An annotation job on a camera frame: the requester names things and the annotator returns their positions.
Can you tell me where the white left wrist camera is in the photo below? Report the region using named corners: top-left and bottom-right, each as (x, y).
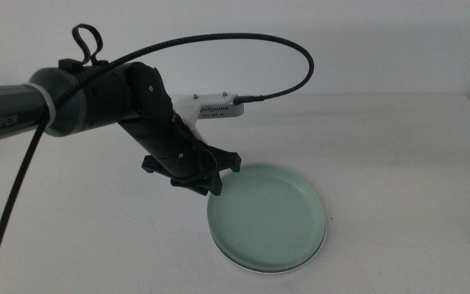
top-left (171, 91), bottom-right (245, 144)

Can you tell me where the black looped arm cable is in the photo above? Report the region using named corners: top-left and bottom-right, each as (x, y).
top-left (58, 23), bottom-right (109, 73)

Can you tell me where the black braided camera cable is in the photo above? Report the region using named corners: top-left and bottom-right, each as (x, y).
top-left (0, 32), bottom-right (316, 294)

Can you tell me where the white shallow bowl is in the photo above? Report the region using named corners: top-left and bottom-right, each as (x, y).
top-left (209, 228), bottom-right (328, 275)

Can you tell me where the pale green shallow bowl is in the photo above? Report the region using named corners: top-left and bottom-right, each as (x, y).
top-left (206, 163), bottom-right (327, 273)

